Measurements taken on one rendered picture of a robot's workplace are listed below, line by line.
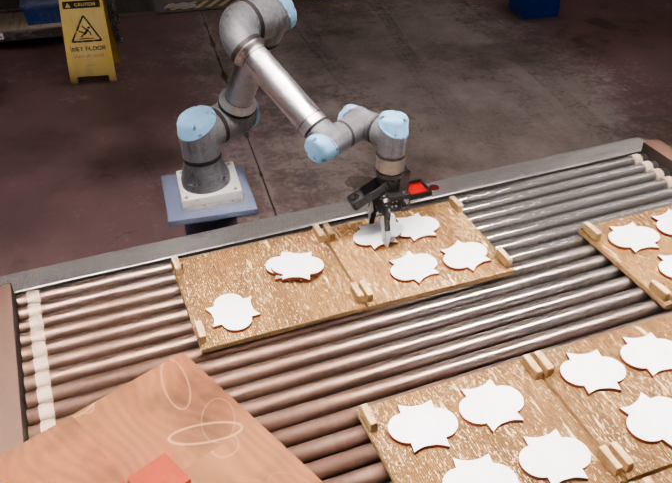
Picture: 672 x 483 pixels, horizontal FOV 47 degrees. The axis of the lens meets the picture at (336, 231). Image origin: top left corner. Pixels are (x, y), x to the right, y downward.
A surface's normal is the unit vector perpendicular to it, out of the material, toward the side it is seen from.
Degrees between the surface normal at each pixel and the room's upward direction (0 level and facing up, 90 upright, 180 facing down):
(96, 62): 78
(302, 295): 0
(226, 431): 0
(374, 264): 0
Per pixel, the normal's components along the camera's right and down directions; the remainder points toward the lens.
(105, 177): 0.00, -0.81
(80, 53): 0.19, 0.39
